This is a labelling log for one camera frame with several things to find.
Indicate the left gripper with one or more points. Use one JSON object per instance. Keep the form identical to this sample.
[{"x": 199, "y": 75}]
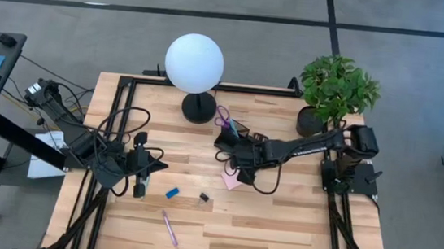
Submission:
[{"x": 138, "y": 161}]

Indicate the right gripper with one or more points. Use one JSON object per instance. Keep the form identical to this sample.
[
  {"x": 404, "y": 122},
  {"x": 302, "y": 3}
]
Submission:
[{"x": 249, "y": 156}]

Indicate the blue eraser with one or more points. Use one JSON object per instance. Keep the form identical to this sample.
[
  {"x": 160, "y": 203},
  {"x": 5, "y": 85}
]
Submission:
[{"x": 172, "y": 193}]

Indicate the pink sticky note pad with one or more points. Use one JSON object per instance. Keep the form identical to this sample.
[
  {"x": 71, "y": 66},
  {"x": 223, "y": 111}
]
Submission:
[{"x": 230, "y": 181}]

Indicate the black binder clip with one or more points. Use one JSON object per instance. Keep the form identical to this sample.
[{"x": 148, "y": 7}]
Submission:
[{"x": 204, "y": 197}]

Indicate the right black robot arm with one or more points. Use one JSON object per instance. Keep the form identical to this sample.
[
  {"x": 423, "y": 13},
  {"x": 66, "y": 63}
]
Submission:
[{"x": 305, "y": 147}]

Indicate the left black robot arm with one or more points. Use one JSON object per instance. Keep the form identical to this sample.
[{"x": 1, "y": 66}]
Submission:
[{"x": 63, "y": 119}]

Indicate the black mesh desk organizer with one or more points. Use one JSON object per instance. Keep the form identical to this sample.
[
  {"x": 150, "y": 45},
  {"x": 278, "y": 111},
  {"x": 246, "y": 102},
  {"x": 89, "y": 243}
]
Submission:
[{"x": 245, "y": 134}]

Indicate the purple pen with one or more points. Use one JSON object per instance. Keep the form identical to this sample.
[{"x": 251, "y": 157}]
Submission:
[{"x": 170, "y": 228}]

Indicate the white globe lamp black base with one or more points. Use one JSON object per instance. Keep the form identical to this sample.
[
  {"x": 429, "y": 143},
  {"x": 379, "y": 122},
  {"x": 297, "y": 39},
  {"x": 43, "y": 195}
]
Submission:
[{"x": 194, "y": 62}]

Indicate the white paper box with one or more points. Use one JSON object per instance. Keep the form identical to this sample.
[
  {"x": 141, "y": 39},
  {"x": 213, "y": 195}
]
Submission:
[{"x": 44, "y": 166}]

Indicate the green potted plant black pot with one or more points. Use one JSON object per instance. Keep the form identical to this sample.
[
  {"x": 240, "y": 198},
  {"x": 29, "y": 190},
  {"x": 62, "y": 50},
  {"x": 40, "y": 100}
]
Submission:
[{"x": 338, "y": 86}]

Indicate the black computer mouse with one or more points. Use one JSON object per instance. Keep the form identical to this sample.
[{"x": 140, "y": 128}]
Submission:
[{"x": 6, "y": 40}]

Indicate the black aluminium table frame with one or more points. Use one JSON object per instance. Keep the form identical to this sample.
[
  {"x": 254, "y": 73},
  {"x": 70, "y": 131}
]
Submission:
[{"x": 250, "y": 89}]

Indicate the black frame clamp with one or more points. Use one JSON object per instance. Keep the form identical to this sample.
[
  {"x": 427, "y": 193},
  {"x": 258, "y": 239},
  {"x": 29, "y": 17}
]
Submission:
[
  {"x": 157, "y": 72},
  {"x": 293, "y": 84}
]

